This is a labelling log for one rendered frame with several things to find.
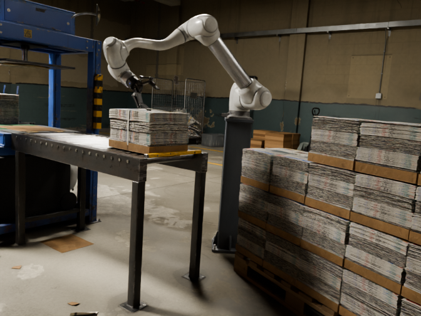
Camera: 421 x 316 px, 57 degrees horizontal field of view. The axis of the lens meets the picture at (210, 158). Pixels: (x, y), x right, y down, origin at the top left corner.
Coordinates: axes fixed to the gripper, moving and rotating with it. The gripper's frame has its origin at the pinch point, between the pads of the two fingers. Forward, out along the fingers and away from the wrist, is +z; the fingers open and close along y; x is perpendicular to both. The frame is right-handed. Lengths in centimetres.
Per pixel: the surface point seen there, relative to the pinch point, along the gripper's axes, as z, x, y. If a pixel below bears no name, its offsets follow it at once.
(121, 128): 0.0, 13.8, 20.1
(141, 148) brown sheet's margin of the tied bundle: 21.0, 15.4, 19.5
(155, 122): 19.4, 11.7, 4.0
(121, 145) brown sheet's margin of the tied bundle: 5.0, 14.0, 28.2
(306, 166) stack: 87, -32, -11
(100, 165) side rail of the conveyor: 7.6, 26.3, 38.7
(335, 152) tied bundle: 97, -26, -28
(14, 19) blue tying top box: -134, 18, 13
